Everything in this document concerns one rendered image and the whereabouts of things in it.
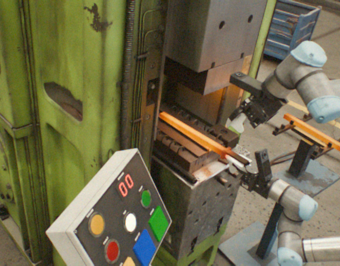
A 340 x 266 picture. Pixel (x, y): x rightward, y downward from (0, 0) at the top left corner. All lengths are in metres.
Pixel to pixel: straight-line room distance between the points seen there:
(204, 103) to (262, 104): 0.71
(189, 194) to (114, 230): 0.53
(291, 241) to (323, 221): 1.60
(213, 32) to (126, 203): 0.56
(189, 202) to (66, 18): 0.80
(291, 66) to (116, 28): 0.47
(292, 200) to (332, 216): 1.67
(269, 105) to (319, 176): 1.06
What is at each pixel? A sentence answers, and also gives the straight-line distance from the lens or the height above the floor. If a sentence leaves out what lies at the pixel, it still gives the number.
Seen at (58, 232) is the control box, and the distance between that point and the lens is 0.85.
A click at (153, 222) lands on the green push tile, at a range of 1.07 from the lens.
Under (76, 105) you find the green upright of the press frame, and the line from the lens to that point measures 1.35.
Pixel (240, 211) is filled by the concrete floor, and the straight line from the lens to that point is 2.66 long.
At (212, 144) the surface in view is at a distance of 1.42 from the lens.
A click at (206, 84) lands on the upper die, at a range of 1.20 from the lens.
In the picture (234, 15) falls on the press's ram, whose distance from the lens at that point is 1.18.
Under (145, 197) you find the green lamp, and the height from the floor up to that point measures 1.10.
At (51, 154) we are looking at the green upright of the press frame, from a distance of 1.64.
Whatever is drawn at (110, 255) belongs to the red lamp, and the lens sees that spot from 0.92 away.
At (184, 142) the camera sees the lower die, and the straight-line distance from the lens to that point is 1.45.
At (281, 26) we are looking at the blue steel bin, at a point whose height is 0.51.
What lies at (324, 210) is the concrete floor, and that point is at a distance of 2.95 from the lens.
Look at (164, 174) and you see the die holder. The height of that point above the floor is 0.88.
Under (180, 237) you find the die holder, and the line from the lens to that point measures 1.58.
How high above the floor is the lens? 1.83
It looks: 34 degrees down
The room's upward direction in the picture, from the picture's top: 8 degrees clockwise
